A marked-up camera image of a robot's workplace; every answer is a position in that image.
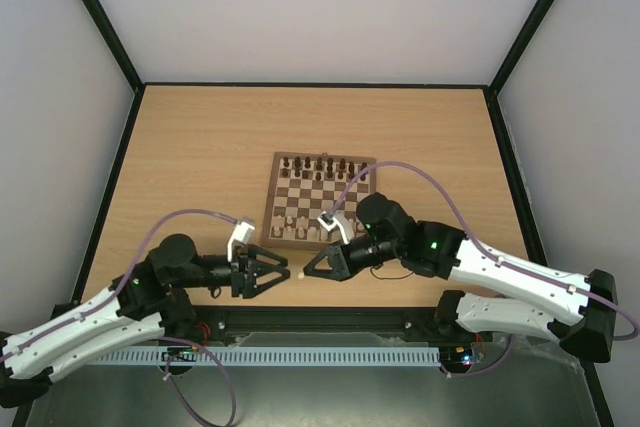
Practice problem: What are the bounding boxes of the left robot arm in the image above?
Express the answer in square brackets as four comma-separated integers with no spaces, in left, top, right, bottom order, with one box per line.
[1,234,290,408]

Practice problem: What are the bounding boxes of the wooden chess board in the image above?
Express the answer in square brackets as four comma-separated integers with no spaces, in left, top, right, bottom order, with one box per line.
[261,152,376,251]

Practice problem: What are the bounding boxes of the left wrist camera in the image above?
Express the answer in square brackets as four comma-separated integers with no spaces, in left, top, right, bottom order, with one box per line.
[226,218,255,262]

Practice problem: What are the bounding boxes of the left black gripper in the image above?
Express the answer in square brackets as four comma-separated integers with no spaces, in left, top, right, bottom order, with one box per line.
[173,243,292,298]

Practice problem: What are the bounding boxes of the white slotted cable duct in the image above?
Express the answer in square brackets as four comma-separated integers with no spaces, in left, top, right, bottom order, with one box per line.
[91,345,440,367]

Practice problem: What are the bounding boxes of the black aluminium frame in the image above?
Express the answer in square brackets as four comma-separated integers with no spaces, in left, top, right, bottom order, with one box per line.
[9,0,616,427]

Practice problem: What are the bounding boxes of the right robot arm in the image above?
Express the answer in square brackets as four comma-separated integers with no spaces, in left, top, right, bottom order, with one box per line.
[303,193,616,363]

